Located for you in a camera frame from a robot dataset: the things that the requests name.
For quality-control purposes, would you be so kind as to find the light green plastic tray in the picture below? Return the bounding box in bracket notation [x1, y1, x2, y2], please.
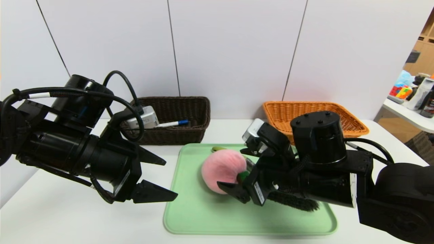
[163, 143, 338, 236]

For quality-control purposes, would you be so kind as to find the pink plush peach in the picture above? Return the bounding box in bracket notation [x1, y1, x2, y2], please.
[201, 149, 251, 195]

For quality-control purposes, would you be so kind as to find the thin black camera cable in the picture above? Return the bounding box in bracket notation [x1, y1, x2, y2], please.
[103, 70, 143, 116]

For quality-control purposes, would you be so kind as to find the white side table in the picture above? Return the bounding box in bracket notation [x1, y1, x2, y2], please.
[375, 98, 434, 133]

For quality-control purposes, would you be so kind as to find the white plastic bottle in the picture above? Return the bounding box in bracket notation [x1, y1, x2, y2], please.
[407, 77, 434, 110]

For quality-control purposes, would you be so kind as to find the wooden cabinet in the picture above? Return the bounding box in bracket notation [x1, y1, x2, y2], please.
[403, 7, 434, 77]

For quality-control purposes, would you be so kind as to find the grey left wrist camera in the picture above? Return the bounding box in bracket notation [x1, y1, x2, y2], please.
[126, 106, 160, 130]

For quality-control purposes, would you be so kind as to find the dark brown wicker basket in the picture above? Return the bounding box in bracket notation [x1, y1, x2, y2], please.
[120, 97, 211, 145]

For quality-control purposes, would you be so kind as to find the colourful toy cube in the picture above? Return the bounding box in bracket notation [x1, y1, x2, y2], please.
[390, 85, 413, 99]

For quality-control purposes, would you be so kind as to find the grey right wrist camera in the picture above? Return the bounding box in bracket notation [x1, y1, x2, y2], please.
[242, 119, 272, 155]

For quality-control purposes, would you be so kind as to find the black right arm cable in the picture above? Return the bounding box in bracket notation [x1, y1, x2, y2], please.
[344, 137, 395, 165]

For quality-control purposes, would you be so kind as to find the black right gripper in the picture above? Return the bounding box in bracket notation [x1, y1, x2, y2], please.
[217, 147, 306, 207]

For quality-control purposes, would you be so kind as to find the dark bottle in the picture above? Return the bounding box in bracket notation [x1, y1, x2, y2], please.
[420, 89, 434, 118]

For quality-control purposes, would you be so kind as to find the blue plastic bag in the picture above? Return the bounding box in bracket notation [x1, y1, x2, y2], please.
[395, 69, 415, 87]

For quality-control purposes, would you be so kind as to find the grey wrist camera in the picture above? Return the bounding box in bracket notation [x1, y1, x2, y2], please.
[242, 119, 272, 155]
[126, 106, 160, 130]

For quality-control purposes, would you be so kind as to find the orange wicker basket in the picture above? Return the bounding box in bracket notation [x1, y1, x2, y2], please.
[263, 101, 370, 144]

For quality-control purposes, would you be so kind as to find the white marker with blue cap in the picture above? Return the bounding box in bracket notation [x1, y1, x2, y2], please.
[154, 119, 189, 128]

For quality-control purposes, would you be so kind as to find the grey hand brush green handle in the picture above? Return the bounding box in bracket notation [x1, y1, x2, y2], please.
[212, 146, 320, 212]

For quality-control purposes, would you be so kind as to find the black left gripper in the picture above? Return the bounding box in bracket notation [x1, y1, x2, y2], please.
[90, 134, 178, 204]

